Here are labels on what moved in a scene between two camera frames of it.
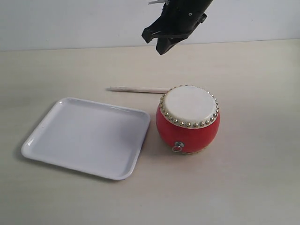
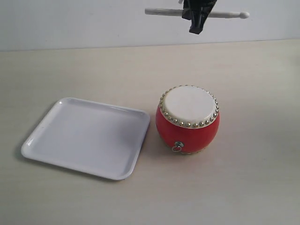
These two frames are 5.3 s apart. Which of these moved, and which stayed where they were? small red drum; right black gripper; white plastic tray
Moved: right black gripper
Stayed: small red drum; white plastic tray
